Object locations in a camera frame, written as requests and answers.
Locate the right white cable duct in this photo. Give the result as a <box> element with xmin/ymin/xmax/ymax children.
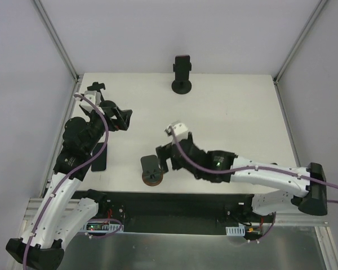
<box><xmin>225</xmin><ymin>224</ymin><xmax>263</xmax><ymax>236</ymax></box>

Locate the black stand with wooden base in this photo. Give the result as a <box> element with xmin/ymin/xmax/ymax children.
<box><xmin>140</xmin><ymin>155</ymin><xmax>163</xmax><ymax>187</ymax></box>

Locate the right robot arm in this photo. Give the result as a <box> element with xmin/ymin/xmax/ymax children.
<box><xmin>155</xmin><ymin>134</ymin><xmax>328</xmax><ymax>222</ymax></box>

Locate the white cable duct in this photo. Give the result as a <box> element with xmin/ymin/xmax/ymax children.
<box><xmin>78</xmin><ymin>221</ymin><xmax>125</xmax><ymax>233</ymax></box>
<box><xmin>225</xmin><ymin>224</ymin><xmax>263</xmax><ymax>236</ymax></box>

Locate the tall black clamp stand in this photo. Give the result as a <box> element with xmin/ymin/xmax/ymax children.
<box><xmin>87</xmin><ymin>82</ymin><xmax>117</xmax><ymax>109</ymax></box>

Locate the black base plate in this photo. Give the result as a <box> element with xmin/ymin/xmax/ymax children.
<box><xmin>64</xmin><ymin>191</ymin><xmax>274</xmax><ymax>233</ymax></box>

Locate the left white cable duct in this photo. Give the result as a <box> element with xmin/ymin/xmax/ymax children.
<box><xmin>78</xmin><ymin>221</ymin><xmax>125</xmax><ymax>233</ymax></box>

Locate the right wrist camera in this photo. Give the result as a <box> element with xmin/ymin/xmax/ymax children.
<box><xmin>164</xmin><ymin>121</ymin><xmax>189</xmax><ymax>142</ymax></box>

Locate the purple phone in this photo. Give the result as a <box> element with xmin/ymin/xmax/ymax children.
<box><xmin>173</xmin><ymin>55</ymin><xmax>192</xmax><ymax>81</ymax></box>

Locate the black phone on left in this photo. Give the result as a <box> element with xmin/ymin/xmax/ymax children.
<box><xmin>91</xmin><ymin>142</ymin><xmax>108</xmax><ymax>172</ymax></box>

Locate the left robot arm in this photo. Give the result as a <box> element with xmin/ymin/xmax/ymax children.
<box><xmin>6</xmin><ymin>101</ymin><xmax>132</xmax><ymax>269</ymax></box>

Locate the black round-base clamp stand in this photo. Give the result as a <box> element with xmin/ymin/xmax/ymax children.
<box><xmin>171</xmin><ymin>62</ymin><xmax>192</xmax><ymax>95</ymax></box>

